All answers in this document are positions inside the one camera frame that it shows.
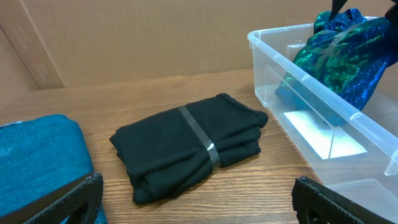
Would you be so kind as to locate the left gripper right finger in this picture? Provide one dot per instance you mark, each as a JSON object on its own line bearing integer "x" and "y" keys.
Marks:
{"x": 316, "y": 204}

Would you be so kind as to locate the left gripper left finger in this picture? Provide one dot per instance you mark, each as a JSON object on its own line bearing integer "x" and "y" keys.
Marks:
{"x": 77, "y": 202}

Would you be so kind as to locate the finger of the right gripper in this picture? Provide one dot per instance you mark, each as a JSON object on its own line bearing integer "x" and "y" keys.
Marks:
{"x": 336, "y": 7}
{"x": 392, "y": 13}

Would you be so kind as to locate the shiny blue sequin cloth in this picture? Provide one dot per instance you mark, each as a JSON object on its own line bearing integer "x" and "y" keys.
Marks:
{"x": 349, "y": 54}

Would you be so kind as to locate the clear plastic storage bin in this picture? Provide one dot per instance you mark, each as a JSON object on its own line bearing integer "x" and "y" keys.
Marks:
{"x": 353, "y": 152}

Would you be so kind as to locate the folded blue denim cloth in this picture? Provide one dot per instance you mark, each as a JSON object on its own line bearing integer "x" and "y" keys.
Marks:
{"x": 40, "y": 156}

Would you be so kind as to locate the folded black cloth with band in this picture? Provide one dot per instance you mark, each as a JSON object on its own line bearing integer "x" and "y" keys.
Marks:
{"x": 169, "y": 152}

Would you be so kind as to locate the cardboard wall panel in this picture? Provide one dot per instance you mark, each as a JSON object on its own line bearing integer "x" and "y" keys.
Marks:
{"x": 77, "y": 42}

